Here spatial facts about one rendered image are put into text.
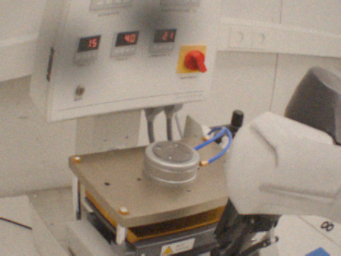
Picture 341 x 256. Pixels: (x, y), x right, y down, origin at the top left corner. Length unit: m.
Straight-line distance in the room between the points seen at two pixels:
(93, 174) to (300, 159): 0.48
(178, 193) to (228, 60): 0.84
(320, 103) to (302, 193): 0.17
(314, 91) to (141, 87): 0.45
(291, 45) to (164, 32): 0.90
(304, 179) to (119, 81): 0.56
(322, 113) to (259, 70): 1.18
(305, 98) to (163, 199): 0.32
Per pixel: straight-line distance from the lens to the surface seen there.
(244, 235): 0.75
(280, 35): 1.71
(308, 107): 0.59
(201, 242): 0.87
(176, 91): 1.00
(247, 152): 0.50
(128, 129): 1.02
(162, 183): 0.86
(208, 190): 0.86
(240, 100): 1.73
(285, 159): 0.45
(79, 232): 0.89
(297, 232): 1.46
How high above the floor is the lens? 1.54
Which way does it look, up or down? 25 degrees down
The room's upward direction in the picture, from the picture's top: 9 degrees clockwise
